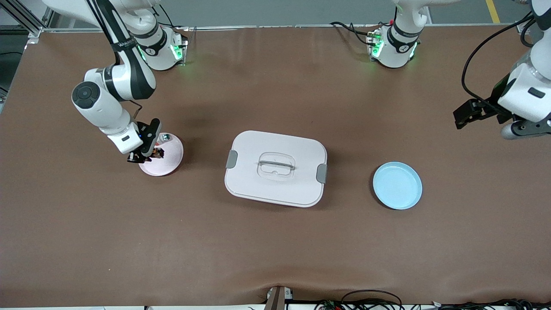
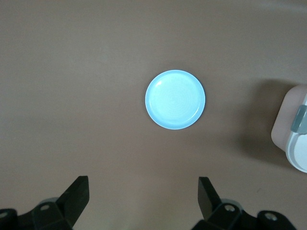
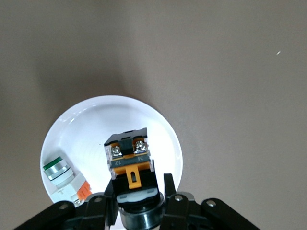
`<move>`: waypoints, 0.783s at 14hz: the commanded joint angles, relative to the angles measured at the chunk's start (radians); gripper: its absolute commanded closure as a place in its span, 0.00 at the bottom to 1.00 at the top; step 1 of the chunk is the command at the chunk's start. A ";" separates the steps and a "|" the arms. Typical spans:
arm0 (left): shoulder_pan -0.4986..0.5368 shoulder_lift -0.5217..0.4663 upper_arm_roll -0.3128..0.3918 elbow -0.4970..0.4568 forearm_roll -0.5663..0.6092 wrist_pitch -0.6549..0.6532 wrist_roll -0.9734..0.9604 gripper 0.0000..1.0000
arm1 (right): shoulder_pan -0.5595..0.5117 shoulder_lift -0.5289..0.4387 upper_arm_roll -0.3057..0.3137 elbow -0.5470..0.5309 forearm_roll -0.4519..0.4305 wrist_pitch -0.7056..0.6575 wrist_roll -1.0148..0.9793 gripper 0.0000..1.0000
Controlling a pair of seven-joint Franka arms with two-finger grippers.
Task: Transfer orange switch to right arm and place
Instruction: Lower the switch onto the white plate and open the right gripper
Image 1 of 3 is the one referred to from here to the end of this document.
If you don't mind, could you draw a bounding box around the pink round plate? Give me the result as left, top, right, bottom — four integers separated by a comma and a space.
139, 133, 184, 177

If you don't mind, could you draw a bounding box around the blue round plate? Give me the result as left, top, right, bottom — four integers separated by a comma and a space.
372, 161, 423, 211

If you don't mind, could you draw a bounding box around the white lidded storage box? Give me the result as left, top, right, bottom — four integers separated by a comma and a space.
224, 130, 328, 208

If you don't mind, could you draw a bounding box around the long black left arm cable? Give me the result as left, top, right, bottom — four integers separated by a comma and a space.
461, 13, 534, 113

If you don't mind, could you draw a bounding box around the short black left arm cable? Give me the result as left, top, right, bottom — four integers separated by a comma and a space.
520, 19, 536, 48

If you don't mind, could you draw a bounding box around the aluminium frame profile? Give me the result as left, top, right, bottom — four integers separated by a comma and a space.
0, 0, 59, 43
515, 17, 539, 34

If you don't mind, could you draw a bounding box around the black right base cable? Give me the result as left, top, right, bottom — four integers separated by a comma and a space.
155, 4, 177, 28

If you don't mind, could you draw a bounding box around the black base cable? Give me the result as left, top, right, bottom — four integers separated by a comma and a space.
155, 4, 177, 28
329, 22, 375, 46

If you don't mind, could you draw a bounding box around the black left base cable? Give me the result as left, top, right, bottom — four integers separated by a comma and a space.
329, 22, 375, 46

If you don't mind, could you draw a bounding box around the silver table edge rail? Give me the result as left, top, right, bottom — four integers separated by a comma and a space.
41, 24, 519, 34

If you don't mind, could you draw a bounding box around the grey metal bracket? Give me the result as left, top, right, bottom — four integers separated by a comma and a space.
263, 285, 294, 310

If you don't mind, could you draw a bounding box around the tangled black cable bundle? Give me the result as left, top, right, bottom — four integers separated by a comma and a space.
314, 298, 551, 310

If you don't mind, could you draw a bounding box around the black looped cable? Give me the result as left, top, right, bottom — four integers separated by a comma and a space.
341, 290, 403, 310

